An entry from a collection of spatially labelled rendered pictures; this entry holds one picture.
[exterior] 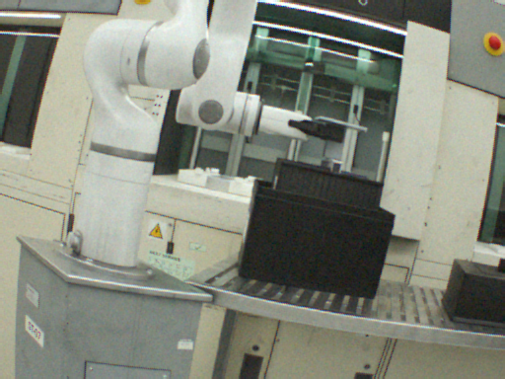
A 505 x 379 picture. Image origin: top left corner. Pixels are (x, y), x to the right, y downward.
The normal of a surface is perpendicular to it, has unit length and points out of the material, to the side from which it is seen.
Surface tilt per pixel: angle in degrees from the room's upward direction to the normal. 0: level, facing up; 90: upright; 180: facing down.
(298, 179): 90
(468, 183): 90
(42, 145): 90
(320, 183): 90
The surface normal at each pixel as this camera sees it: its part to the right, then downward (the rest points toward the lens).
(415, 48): -0.14, 0.02
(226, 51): 0.14, -0.58
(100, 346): 0.58, 0.17
